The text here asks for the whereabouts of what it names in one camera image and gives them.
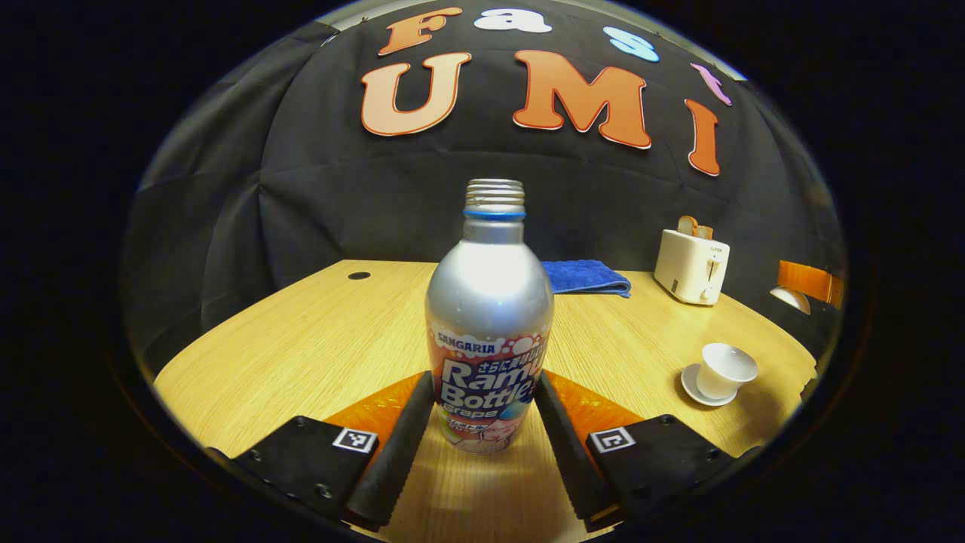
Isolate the white teacup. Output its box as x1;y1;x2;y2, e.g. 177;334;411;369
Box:
695;343;759;400

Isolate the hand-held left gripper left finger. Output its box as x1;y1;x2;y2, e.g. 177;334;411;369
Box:
205;370;437;532

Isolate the white saucer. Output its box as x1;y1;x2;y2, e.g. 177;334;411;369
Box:
681;364;738;408

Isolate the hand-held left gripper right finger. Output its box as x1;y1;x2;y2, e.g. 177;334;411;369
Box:
534;370;764;532

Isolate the white toaster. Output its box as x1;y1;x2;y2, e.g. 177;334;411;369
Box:
654;229;731;306

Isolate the blue towel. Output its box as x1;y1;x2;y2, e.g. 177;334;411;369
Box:
541;259;633;299

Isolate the silver water bottle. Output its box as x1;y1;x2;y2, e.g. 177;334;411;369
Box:
424;179;555;456

